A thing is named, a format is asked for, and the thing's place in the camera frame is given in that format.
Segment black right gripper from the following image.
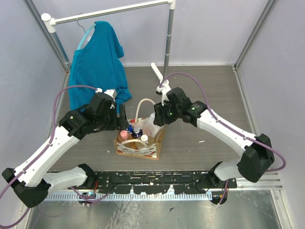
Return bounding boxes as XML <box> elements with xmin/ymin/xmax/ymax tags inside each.
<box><xmin>154</xmin><ymin>99</ymin><xmax>182</xmax><ymax>126</ymax></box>

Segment pink cap bottle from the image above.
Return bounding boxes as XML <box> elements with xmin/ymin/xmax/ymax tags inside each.
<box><xmin>118</xmin><ymin>130</ymin><xmax>132</xmax><ymax>143</ymax></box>

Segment white bottle grey cap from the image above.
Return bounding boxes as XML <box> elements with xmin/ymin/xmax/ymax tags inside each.
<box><xmin>143</xmin><ymin>113</ymin><xmax>164</xmax><ymax>138</ymax></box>

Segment clear bottle white cap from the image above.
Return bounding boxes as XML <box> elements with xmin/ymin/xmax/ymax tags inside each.
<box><xmin>138</xmin><ymin>135</ymin><xmax>155</xmax><ymax>146</ymax></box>

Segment white metal clothes rack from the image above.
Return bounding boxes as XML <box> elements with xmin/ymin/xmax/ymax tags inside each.
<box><xmin>41</xmin><ymin>0</ymin><xmax>177</xmax><ymax>83</ymax></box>

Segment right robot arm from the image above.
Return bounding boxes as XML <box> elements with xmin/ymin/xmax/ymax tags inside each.
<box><xmin>154</xmin><ymin>86</ymin><xmax>275</xmax><ymax>188</ymax></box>

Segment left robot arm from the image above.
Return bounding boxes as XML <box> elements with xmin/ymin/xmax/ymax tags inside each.
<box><xmin>2</xmin><ymin>89</ymin><xmax>128</xmax><ymax>208</ymax></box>

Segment burlap canvas bag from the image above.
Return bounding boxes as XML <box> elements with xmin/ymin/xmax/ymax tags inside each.
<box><xmin>113</xmin><ymin>98</ymin><xmax>165</xmax><ymax>160</ymax></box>

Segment teal t-shirt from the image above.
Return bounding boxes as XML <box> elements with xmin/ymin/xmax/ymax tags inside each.
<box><xmin>69</xmin><ymin>21</ymin><xmax>132</xmax><ymax>112</ymax></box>

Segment light blue clothes hanger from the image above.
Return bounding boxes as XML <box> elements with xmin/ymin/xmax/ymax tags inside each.
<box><xmin>77</xmin><ymin>23</ymin><xmax>96</xmax><ymax>50</ymax></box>

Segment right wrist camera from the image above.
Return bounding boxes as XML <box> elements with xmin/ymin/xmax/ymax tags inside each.
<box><xmin>156</xmin><ymin>80</ymin><xmax>171</xmax><ymax>105</ymax></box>

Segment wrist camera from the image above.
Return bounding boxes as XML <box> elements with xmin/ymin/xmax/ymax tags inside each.
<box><xmin>156</xmin><ymin>80</ymin><xmax>171</xmax><ymax>105</ymax></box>
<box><xmin>95</xmin><ymin>88</ymin><xmax>117</xmax><ymax>109</ymax></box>

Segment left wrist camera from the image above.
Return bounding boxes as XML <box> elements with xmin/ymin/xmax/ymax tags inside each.
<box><xmin>95</xmin><ymin>88</ymin><xmax>117</xmax><ymax>109</ymax></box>

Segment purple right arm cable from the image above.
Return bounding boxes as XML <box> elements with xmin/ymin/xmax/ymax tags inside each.
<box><xmin>160</xmin><ymin>73</ymin><xmax>287</xmax><ymax>208</ymax></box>

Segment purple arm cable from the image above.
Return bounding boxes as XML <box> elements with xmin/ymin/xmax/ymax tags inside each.
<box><xmin>160</xmin><ymin>73</ymin><xmax>287</xmax><ymax>208</ymax></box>
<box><xmin>0</xmin><ymin>85</ymin><xmax>112</xmax><ymax>227</ymax></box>

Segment white cable duct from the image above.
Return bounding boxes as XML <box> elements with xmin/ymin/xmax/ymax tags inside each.
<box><xmin>45</xmin><ymin>191</ymin><xmax>212</xmax><ymax>201</ymax></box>

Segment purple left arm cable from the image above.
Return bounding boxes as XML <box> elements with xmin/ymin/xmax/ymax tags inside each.
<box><xmin>0</xmin><ymin>85</ymin><xmax>112</xmax><ymax>227</ymax></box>

